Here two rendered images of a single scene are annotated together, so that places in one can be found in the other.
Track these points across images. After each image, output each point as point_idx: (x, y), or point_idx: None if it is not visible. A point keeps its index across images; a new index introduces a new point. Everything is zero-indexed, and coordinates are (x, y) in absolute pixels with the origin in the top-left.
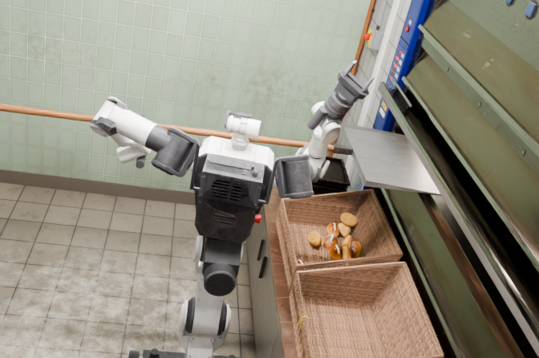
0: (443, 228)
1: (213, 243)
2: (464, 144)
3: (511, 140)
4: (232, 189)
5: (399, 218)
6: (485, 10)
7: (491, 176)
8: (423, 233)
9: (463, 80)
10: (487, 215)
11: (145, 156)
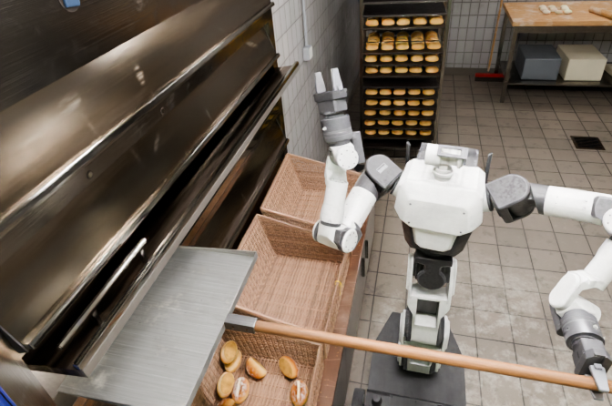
0: (206, 216)
1: None
2: (181, 149)
3: (200, 77)
4: (431, 243)
5: None
6: (82, 36)
7: (210, 116)
8: None
9: (126, 136)
10: (226, 130)
11: (555, 319)
